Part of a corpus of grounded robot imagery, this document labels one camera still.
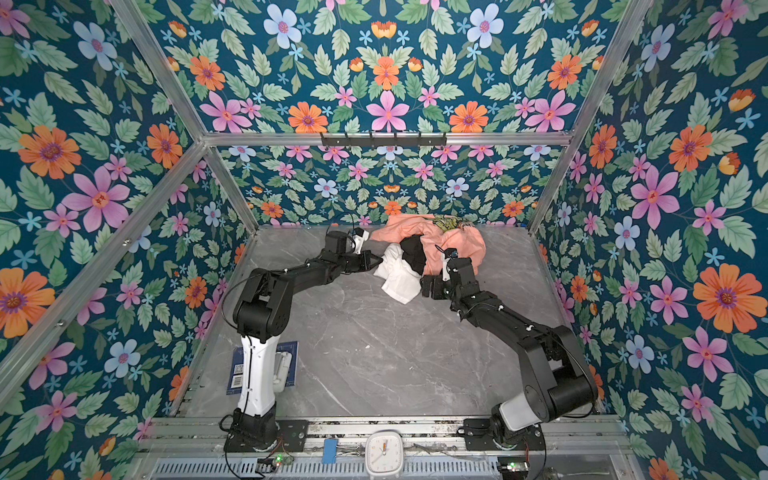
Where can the green circuit board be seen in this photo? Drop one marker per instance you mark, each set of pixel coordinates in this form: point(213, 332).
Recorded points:
point(512, 468)
point(274, 463)

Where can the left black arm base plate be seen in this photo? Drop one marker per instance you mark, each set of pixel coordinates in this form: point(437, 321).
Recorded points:
point(291, 436)

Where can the black hook rail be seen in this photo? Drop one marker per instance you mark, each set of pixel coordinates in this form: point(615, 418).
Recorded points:
point(374, 140)

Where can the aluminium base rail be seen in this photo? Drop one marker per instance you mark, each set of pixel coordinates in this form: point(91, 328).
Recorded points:
point(593, 435)

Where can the left green circuit board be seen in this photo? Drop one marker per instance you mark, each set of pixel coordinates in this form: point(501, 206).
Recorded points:
point(274, 463)

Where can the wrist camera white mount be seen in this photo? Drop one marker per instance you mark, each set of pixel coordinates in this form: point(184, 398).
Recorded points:
point(446, 254)
point(359, 236)

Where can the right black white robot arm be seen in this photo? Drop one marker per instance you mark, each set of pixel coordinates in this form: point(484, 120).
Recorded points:
point(554, 376)

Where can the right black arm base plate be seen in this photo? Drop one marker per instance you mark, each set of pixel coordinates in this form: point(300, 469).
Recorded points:
point(485, 434)

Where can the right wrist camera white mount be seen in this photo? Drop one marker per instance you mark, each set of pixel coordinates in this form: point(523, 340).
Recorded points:
point(446, 254)

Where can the pink printed t-shirt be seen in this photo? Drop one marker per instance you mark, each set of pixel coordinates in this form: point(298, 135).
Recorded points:
point(466, 240)

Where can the white cloth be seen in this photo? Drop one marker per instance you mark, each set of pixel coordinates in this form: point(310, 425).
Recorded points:
point(401, 282)

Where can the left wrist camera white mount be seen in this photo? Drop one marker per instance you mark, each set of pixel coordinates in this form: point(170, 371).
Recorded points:
point(359, 236)

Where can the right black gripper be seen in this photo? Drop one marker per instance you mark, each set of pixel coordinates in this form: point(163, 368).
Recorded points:
point(427, 286)

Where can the black cloth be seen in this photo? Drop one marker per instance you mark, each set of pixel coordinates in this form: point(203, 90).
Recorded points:
point(413, 253)

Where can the right green circuit board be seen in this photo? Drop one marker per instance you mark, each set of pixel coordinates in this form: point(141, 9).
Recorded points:
point(512, 468)

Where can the white plastic device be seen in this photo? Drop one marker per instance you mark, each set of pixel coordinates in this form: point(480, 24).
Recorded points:
point(283, 371)

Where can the white analog timer clock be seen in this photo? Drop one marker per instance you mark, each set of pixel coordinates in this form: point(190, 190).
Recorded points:
point(384, 455)

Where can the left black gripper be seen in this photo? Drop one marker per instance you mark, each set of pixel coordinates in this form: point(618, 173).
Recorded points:
point(364, 265)

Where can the small blue card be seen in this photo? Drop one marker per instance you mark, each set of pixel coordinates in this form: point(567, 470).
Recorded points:
point(330, 450)

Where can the blue booklet with barcode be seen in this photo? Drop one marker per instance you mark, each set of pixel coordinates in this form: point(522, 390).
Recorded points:
point(236, 377)

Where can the white slotted cable duct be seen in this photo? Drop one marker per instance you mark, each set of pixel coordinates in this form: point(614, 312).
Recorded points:
point(310, 468)

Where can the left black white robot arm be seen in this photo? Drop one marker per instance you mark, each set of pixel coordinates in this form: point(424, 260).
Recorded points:
point(261, 315)

